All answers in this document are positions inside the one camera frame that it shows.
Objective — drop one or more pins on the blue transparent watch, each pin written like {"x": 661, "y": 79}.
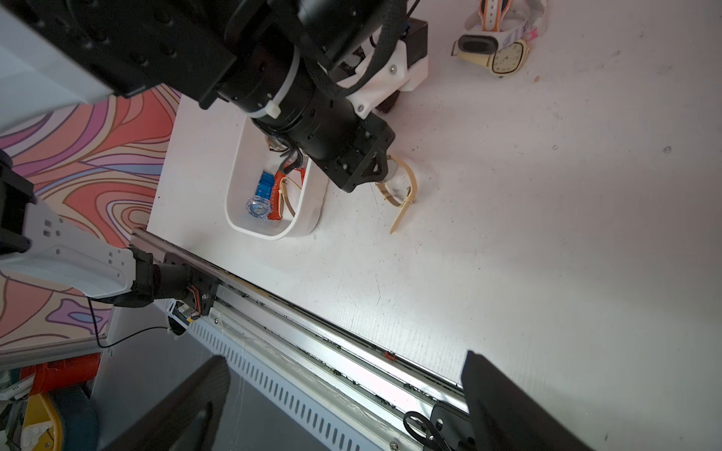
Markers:
{"x": 259, "y": 205}

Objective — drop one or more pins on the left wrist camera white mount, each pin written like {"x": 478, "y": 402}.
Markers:
{"x": 406, "y": 69}

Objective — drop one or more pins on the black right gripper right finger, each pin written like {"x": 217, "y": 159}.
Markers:
{"x": 504, "y": 417}

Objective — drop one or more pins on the beige thin strap watch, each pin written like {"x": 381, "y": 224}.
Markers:
{"x": 399, "y": 188}

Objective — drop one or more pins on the red transparent watch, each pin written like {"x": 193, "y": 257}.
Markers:
{"x": 280, "y": 201}

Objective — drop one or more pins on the white orange strap watch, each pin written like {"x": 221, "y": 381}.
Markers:
{"x": 492, "y": 13}

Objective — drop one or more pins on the white plastic storage box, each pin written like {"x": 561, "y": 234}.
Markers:
{"x": 254, "y": 156}

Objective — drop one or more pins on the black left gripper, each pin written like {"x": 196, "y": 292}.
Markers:
{"x": 351, "y": 153}

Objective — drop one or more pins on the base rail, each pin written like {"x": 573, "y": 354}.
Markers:
{"x": 346, "y": 392}

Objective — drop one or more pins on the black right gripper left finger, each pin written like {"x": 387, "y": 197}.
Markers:
{"x": 186, "y": 419}

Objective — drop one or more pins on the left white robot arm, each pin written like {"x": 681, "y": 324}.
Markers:
{"x": 290, "y": 66}

